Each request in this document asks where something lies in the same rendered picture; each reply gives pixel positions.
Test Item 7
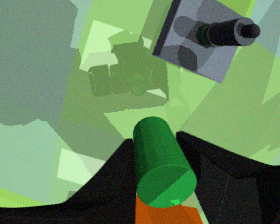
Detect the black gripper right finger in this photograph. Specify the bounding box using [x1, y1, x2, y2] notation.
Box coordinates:
[175, 132, 280, 224]

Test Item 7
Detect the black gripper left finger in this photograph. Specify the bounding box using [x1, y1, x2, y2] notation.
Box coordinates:
[0, 138, 136, 224]

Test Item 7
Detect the green cylinder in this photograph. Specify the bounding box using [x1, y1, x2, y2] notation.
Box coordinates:
[132, 116, 197, 208]

